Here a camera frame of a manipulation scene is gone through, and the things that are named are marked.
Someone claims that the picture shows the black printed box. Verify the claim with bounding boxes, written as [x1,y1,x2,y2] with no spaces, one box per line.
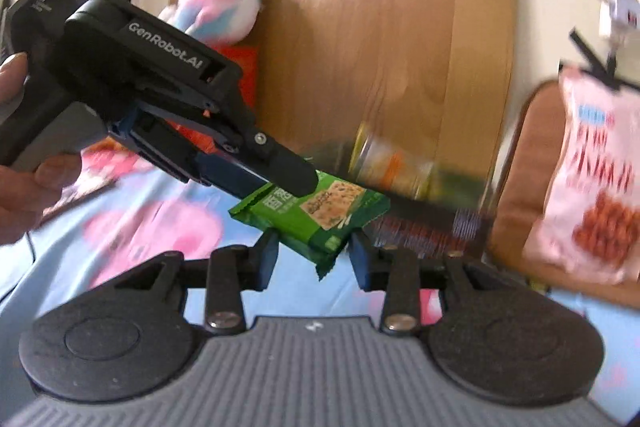
[345,124,496,258]

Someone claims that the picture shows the pastel plush toy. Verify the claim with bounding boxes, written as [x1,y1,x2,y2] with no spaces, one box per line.
[160,0,263,45]

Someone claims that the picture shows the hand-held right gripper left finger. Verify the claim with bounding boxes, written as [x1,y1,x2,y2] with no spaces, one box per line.
[107,231,279,334]

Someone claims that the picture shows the cartoon printed bed sheet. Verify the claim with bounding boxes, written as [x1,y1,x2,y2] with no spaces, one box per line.
[0,142,640,388]

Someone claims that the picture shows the red gift box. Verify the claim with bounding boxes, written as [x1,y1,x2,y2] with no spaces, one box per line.
[165,46,261,148]

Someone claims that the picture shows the person's left hand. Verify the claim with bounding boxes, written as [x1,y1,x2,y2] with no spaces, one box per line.
[0,53,84,248]

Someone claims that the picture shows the brown seat cushion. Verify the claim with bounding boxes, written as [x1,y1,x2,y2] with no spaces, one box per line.
[487,79,640,303]

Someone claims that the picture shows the dark green snack packet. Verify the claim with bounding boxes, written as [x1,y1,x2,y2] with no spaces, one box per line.
[228,172,392,282]

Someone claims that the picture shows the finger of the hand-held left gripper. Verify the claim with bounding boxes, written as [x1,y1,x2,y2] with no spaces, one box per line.
[220,104,320,198]
[107,107,273,204]

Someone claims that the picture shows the wooden board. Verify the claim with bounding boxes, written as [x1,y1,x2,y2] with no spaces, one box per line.
[170,0,516,208]

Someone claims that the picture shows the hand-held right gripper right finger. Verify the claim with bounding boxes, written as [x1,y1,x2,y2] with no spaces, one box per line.
[348,229,482,334]

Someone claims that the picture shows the large pink snack bag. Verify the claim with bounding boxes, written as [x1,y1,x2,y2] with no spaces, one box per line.
[522,67,640,285]

